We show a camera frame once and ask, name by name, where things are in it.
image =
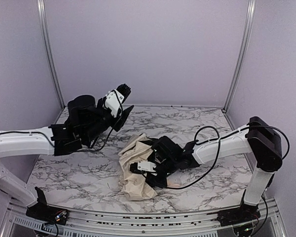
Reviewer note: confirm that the aluminium frame post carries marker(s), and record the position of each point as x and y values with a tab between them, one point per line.
242	53
48	50

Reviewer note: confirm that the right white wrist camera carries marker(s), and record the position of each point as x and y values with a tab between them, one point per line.
143	167

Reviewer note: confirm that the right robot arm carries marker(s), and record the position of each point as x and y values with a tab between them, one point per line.
267	144

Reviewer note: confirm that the right aluminium frame post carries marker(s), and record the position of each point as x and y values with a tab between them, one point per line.
242	53

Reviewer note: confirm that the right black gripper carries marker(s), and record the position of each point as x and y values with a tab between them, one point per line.
149	176

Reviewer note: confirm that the cream and black umbrella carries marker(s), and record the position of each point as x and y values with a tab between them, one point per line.
163	152

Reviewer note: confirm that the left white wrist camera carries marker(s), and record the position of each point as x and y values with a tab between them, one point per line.
114	99

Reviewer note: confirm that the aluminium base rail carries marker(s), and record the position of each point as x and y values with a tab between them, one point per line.
84	223

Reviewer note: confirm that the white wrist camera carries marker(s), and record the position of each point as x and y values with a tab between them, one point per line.
143	167
114	99

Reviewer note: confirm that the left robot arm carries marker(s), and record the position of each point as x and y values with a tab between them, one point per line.
87	120

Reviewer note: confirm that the left aluminium frame post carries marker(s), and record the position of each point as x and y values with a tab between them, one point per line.
48	50

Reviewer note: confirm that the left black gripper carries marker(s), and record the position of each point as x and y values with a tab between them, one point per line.
111	116

